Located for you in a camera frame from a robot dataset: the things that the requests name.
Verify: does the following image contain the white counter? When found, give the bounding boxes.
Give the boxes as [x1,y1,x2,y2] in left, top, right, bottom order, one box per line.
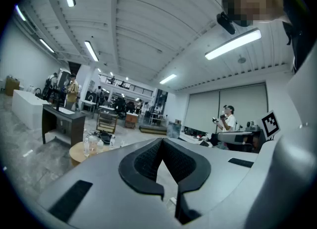
[11,89,50,130]

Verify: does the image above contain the person's head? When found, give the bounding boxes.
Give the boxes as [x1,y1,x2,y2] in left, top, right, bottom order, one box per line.
[222,0,285,27]

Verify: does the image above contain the small wooden cabinet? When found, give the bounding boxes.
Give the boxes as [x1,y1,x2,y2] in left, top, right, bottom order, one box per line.
[123,112,139,130]

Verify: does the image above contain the black bag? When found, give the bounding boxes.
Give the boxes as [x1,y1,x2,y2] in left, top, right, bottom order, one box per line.
[98,130,112,145]

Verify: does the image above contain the dark desk with sink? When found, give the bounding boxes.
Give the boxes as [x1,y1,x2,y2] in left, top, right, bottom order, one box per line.
[41,104,87,147]

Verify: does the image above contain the black head camera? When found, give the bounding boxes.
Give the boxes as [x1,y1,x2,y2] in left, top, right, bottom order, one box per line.
[216,11,236,36]

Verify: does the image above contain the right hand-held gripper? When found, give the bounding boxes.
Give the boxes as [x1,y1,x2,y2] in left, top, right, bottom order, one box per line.
[216,110,282,153]

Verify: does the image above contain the black balcony railing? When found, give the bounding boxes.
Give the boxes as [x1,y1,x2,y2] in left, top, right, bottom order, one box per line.
[98,73,155,98]

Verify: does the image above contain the wooden shelf cart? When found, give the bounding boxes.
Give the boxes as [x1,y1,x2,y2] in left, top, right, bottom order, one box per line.
[96,111,118,134]

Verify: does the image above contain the cardboard box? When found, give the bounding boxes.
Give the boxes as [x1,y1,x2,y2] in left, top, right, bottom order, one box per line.
[5,75,21,97]

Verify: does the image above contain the round wooden table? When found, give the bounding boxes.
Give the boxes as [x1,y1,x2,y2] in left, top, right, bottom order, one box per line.
[69,141,115,167]

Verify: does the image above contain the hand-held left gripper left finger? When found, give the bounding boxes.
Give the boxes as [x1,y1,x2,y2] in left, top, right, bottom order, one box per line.
[118,137,165,200]

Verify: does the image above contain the grey window blinds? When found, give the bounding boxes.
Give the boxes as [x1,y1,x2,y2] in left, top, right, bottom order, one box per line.
[184,82,268,134]

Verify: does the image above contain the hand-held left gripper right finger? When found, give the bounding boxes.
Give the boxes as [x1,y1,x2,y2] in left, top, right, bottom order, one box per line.
[162,138,212,225]

